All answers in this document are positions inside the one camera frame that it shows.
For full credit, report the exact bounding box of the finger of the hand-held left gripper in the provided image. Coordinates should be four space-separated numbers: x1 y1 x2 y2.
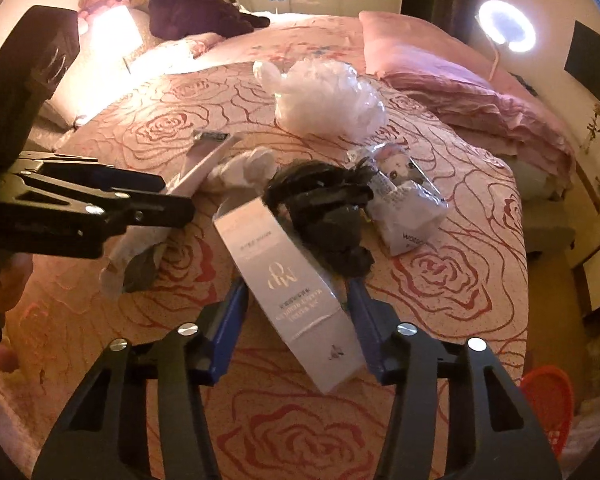
10 159 167 197
2 180 197 258

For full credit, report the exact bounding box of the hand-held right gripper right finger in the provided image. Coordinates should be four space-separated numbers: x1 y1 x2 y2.
347 277 563 480

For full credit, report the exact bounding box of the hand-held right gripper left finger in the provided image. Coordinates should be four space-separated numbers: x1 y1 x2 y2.
32 277 251 480

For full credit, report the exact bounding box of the long white carton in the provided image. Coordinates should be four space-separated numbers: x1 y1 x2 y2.
213 196 368 395

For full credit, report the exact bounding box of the narrow white box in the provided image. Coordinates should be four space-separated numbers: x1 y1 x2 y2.
167 130 231 198

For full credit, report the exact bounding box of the white tissue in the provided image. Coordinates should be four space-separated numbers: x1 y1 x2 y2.
207 147 277 192

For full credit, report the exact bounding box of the black plastic bag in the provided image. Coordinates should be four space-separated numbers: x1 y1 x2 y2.
262 157 376 273

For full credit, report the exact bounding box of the doll picture packet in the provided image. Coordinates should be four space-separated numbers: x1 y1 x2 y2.
345 142 451 256

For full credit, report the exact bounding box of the red plastic basket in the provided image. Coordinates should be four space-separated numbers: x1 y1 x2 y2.
520 365 576 458

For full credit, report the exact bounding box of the clear plastic bag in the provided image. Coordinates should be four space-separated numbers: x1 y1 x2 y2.
254 57 388 137

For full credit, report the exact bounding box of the rose pattern blanket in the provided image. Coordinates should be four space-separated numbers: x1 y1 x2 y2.
5 55 531 480

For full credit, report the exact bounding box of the white pillow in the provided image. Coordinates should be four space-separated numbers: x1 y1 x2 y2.
77 7 151 113

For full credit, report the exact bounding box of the dark purple plush toy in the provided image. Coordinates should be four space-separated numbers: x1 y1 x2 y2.
147 0 272 41

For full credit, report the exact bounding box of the grey upholstered bed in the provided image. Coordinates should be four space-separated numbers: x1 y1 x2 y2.
522 160 576 256

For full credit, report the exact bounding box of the pink floral bed sheet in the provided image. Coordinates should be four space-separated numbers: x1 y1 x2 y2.
195 12 381 86

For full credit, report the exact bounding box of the folded pink quilt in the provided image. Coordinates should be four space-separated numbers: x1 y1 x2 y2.
385 67 578 181

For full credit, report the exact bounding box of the pink pillow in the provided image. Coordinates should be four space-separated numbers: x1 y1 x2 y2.
358 10 481 78

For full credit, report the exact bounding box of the rose in glass vase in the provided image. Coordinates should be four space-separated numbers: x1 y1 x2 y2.
582 102 600 157

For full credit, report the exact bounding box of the ring light on stand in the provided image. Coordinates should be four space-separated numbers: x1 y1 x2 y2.
476 0 536 81

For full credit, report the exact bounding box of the wall television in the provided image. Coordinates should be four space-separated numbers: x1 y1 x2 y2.
564 20 600 103

